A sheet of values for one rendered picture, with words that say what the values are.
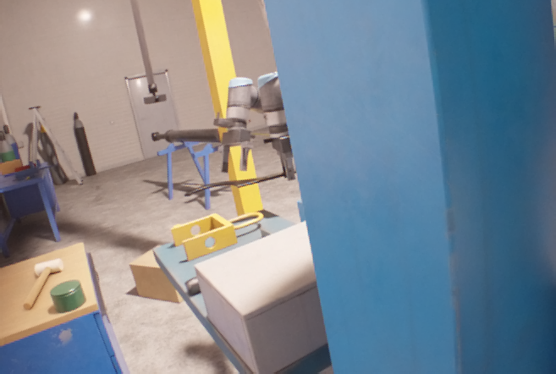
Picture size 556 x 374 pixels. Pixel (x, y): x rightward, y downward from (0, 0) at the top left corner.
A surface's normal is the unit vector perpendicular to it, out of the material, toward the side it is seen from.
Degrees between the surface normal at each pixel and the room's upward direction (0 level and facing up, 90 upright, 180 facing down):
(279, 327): 90
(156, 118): 90
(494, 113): 90
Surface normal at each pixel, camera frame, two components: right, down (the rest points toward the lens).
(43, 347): 0.51, 0.09
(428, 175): -0.84, 0.26
